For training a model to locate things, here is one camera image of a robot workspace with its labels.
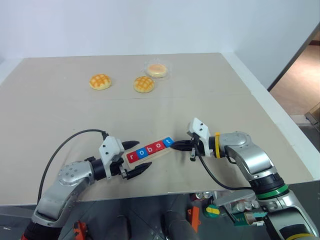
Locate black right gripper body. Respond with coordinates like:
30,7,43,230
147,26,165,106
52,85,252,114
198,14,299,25
185,134,204,162

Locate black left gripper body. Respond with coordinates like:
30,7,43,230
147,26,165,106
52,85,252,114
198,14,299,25
111,154,129,181

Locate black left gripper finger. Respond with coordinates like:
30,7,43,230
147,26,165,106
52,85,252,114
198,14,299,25
125,161,153,181
121,140,140,151

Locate light wooden letter tray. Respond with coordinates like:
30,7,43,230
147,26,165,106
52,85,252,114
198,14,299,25
122,143,174,171

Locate yellow band on wrist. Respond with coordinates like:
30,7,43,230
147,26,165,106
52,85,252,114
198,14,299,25
214,132,222,159

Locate crosshatched golden bun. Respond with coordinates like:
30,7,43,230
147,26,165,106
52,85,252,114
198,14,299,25
132,75,156,94
89,73,113,91

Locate grey flat panel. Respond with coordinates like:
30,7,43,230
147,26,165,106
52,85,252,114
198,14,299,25
214,189,256,207

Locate green and yellow round item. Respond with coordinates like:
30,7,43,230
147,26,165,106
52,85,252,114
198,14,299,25
205,204,221,217

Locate dark grey rounded shape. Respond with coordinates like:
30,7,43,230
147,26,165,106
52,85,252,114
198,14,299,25
161,210,199,240

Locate orange plastic tool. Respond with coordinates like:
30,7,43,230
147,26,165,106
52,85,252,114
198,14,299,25
187,206,202,234
72,220,89,240

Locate silver drink cans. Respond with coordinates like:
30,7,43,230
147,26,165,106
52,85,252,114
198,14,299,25
191,190,261,213

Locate plastic wrapped pale round bun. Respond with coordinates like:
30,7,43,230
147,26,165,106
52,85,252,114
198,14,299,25
143,58,174,80

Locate green circuit board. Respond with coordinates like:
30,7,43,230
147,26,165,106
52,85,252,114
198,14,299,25
224,209,266,228

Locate metal furniture base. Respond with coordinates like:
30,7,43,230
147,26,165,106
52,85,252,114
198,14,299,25
304,101,320,126

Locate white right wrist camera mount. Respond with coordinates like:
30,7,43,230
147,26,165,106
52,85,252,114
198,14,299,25
187,117,217,158

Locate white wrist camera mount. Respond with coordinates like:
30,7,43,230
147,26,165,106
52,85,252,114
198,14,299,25
187,117,217,158
98,136,126,181

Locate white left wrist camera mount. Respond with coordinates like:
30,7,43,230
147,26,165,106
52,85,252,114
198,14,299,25
98,136,126,181

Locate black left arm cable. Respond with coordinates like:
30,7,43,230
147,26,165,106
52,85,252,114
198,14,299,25
37,128,109,201

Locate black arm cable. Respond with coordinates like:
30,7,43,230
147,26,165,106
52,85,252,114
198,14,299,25
198,155,254,191
37,128,109,201

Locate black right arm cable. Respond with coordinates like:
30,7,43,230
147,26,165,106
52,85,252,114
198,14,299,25
198,155,254,191

